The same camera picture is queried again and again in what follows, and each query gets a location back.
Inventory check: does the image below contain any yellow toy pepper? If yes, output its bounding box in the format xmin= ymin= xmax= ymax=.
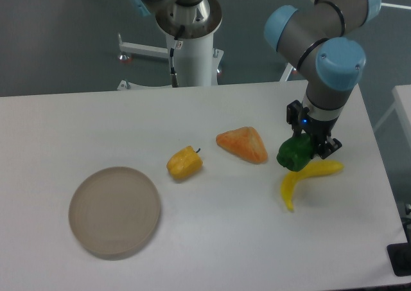
xmin=166 ymin=146 xmax=203 ymax=181

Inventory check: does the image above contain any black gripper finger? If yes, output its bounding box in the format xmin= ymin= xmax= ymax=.
xmin=317 ymin=137 xmax=342 ymax=159
xmin=291 ymin=108 xmax=309 ymax=137

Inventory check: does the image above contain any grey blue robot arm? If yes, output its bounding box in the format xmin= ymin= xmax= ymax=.
xmin=132 ymin=0 xmax=381 ymax=170

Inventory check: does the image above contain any orange toy bread wedge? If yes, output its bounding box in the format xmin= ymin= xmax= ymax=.
xmin=216 ymin=127 xmax=268 ymax=164

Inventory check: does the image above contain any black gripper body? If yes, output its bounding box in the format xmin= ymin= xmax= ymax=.
xmin=286 ymin=100 xmax=339 ymax=146

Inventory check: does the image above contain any yellow toy banana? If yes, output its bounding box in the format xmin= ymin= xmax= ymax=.
xmin=280 ymin=160 xmax=344 ymax=212

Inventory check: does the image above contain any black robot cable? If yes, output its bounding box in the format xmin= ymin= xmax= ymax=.
xmin=168 ymin=24 xmax=186 ymax=89

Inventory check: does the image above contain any green toy pepper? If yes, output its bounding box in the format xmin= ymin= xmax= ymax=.
xmin=276 ymin=134 xmax=314 ymax=172

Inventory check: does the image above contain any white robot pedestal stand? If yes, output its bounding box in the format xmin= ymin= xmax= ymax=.
xmin=116 ymin=0 xmax=225 ymax=91

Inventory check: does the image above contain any black device at table edge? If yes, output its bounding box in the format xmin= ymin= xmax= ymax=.
xmin=387 ymin=243 xmax=410 ymax=277

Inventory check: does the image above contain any beige round plate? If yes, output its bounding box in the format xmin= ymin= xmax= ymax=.
xmin=68 ymin=166 xmax=161 ymax=260

